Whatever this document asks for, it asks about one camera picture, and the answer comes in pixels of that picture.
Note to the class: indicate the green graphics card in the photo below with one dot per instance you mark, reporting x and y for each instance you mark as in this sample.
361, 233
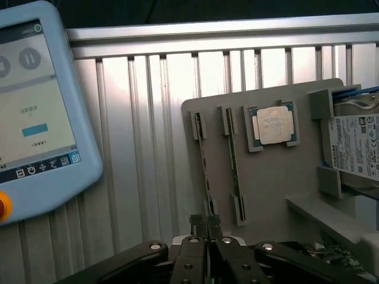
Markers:
331, 253

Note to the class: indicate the Toshiba hard disk drive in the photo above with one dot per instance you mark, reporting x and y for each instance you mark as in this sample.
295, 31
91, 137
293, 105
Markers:
355, 142

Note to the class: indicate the grey parts rack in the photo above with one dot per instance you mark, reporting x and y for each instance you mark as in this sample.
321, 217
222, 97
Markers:
266, 183

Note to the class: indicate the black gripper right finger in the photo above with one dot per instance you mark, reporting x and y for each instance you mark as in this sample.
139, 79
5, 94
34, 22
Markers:
234, 260

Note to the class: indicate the light blue teach pendant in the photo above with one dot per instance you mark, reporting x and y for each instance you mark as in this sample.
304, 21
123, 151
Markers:
38, 112

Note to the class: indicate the blue disk bay rail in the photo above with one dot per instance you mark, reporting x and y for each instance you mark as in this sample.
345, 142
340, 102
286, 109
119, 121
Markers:
355, 89

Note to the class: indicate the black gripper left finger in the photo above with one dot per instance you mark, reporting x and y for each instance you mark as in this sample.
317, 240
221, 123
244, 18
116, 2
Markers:
189, 260

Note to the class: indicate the silver CPU chip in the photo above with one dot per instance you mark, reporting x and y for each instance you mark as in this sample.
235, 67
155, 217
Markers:
273, 125

